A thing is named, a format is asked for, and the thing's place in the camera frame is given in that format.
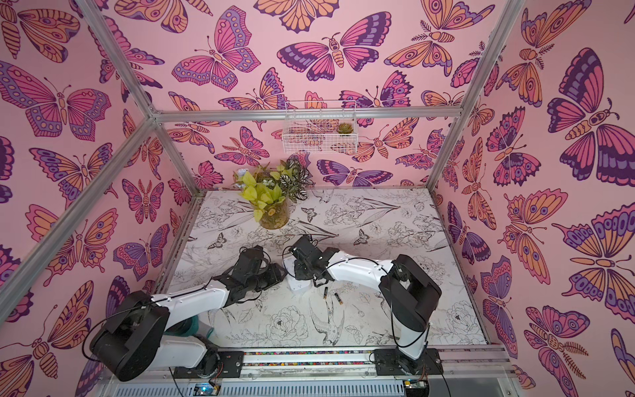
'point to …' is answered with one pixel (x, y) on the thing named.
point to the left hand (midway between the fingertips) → (288, 271)
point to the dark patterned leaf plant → (293, 184)
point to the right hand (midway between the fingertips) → (301, 267)
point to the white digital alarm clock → (299, 286)
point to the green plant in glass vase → (261, 187)
